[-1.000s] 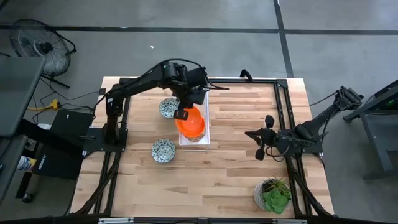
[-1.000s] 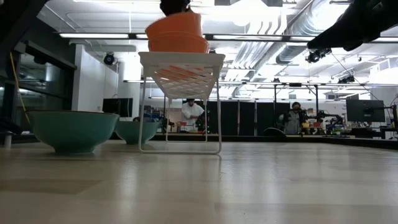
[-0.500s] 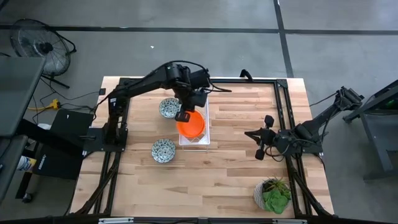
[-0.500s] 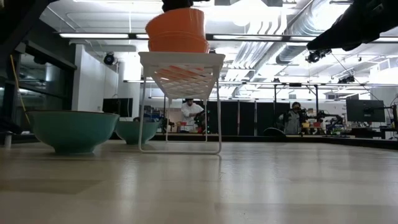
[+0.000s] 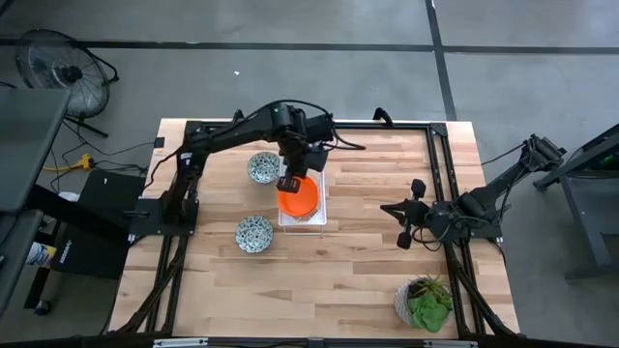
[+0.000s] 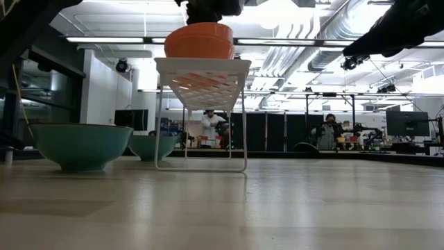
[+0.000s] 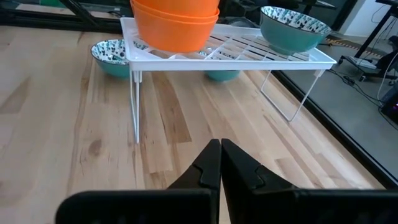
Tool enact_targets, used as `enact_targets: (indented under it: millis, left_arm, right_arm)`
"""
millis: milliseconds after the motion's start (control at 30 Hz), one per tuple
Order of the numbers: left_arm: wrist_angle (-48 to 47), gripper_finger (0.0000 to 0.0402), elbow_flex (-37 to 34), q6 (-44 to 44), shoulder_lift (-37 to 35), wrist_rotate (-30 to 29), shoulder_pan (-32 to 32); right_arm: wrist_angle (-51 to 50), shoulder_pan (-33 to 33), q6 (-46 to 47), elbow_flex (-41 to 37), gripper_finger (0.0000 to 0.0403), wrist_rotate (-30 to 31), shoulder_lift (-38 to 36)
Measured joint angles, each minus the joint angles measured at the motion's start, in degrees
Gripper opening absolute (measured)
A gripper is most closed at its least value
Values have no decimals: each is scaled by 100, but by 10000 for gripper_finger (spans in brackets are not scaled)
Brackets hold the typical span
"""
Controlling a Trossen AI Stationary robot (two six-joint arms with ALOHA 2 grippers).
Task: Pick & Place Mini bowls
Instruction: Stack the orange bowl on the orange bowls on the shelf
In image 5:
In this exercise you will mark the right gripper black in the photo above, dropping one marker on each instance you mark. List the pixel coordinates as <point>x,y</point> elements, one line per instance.
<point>416,213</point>

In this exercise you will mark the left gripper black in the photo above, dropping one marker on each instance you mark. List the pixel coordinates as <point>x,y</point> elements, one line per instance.
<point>304,159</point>

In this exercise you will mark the orange plastic mini bowl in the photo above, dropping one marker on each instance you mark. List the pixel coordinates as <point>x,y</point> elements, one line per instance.
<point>303,201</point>

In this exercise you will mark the teal bowl with patterned inside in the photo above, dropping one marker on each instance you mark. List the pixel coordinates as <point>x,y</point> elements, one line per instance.
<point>264,167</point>
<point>254,234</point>

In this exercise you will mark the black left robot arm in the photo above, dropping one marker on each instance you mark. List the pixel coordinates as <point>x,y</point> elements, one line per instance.
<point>232,133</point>

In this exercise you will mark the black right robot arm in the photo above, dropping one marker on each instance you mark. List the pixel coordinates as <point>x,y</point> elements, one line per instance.
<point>493,193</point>

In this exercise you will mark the potted green succulent plant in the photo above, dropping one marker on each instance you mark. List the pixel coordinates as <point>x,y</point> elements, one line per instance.
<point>428,307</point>

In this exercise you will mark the small black square adapter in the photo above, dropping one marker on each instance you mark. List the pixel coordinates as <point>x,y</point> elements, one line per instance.
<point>159,142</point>

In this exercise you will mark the black metal stand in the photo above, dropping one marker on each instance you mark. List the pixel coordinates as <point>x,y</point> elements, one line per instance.
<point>585,203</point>

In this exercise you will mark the flat black box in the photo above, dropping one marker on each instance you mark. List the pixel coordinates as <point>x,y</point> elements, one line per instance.
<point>111,188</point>

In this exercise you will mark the yellow power plug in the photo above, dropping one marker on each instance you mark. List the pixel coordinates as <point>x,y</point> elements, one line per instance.
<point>83,163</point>

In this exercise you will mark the black case with white logo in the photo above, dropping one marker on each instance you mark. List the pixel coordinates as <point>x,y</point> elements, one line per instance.
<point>87,256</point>

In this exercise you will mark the black floor fan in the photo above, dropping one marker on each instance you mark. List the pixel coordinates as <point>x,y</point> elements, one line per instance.
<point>63,72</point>

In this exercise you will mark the dark grey desk top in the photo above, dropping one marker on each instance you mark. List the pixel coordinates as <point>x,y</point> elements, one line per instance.
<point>29,145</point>

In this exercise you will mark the white can with blue label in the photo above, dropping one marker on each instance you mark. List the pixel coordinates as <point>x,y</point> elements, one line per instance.
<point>39,254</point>

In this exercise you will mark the black caster wheel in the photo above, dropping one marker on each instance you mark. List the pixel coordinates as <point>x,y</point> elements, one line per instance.
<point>42,307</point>

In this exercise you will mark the dark grey bench panel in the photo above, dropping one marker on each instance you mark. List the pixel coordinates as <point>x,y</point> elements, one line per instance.
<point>14,251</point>

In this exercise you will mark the black curved frame bracket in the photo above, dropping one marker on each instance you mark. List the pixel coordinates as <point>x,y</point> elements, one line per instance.
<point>237,116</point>
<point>383,115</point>

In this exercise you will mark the black aluminium table frame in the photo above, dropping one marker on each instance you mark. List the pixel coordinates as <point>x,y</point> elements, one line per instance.
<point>387,126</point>

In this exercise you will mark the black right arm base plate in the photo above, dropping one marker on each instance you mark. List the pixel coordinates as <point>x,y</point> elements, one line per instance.
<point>486,233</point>

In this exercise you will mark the silver metal bracket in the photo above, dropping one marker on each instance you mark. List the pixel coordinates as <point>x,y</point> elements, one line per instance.
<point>450,344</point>
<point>180,342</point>

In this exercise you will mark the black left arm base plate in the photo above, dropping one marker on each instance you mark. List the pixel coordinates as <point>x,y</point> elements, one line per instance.
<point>150,220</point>

